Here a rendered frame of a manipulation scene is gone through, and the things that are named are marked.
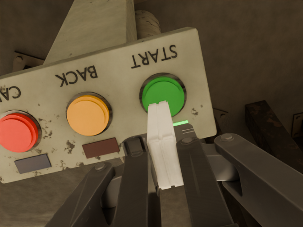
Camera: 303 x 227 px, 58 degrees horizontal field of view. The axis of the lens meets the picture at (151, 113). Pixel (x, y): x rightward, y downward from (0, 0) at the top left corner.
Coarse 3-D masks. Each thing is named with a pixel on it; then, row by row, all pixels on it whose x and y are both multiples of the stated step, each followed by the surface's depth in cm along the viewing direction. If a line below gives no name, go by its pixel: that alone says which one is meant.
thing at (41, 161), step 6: (36, 156) 28; (42, 156) 28; (18, 162) 29; (24, 162) 29; (30, 162) 29; (36, 162) 29; (42, 162) 29; (48, 162) 29; (18, 168) 29; (24, 168) 29; (30, 168) 29; (36, 168) 29; (42, 168) 29
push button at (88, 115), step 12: (84, 96) 26; (72, 108) 26; (84, 108) 26; (96, 108) 26; (72, 120) 26; (84, 120) 26; (96, 120) 26; (108, 120) 27; (84, 132) 27; (96, 132) 27
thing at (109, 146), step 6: (114, 138) 28; (90, 144) 28; (96, 144) 28; (102, 144) 28; (108, 144) 28; (114, 144) 28; (84, 150) 28; (90, 150) 28; (96, 150) 28; (102, 150) 28; (108, 150) 28; (114, 150) 28; (90, 156) 28; (96, 156) 28
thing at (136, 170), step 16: (128, 144) 14; (144, 144) 14; (128, 160) 13; (144, 160) 13; (128, 176) 12; (144, 176) 12; (128, 192) 11; (144, 192) 10; (128, 208) 10; (144, 208) 10; (160, 208) 13; (128, 224) 9; (144, 224) 9; (160, 224) 12
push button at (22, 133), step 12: (0, 120) 27; (12, 120) 26; (24, 120) 27; (0, 132) 27; (12, 132) 27; (24, 132) 27; (36, 132) 27; (0, 144) 27; (12, 144) 27; (24, 144) 27
